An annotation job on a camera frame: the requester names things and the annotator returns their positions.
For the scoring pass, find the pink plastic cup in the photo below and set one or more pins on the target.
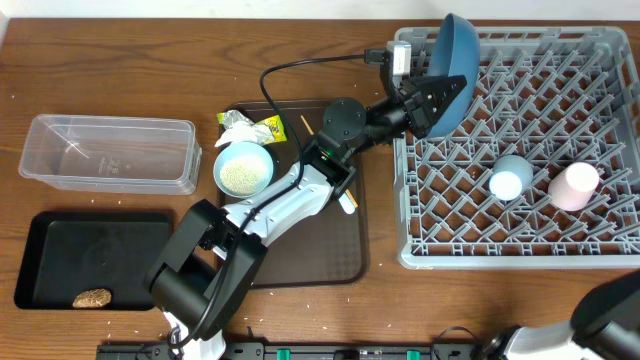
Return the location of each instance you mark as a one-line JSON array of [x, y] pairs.
[[572, 189]]

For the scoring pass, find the light blue plastic cup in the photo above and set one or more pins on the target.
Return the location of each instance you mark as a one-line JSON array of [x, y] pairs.
[[511, 175]]

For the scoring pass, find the wooden chopstick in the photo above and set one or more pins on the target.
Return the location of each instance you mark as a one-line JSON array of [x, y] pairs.
[[311, 132]]

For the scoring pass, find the clear plastic bin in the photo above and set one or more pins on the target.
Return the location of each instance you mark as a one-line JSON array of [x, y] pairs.
[[112, 154]]

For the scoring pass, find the crumpled yellow foil wrapper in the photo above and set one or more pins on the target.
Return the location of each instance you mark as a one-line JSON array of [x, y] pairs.
[[239, 128]]

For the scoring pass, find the brown food scrap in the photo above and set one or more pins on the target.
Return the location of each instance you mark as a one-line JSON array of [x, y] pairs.
[[93, 299]]

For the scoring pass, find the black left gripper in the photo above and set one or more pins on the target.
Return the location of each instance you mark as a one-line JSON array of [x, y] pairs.
[[417, 107]]

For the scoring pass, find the grey dishwasher rack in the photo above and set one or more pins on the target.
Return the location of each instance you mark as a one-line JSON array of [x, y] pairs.
[[554, 96]]

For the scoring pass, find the light blue rice bowl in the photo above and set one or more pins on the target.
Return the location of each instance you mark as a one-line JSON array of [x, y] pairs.
[[243, 169]]

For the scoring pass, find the black waste tray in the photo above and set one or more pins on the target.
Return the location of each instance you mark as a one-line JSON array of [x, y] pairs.
[[68, 253]]

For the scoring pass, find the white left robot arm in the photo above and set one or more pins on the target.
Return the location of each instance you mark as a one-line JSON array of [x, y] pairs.
[[206, 268]]

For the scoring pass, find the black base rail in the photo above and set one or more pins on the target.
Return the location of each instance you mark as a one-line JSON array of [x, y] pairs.
[[258, 351]]

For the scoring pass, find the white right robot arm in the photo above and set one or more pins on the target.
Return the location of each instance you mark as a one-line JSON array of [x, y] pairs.
[[604, 325]]

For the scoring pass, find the light blue plastic knife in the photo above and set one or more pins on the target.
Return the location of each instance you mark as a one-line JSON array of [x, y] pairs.
[[347, 204]]

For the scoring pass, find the dark blue plate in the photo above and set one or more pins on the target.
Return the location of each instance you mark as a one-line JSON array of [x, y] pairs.
[[456, 52]]

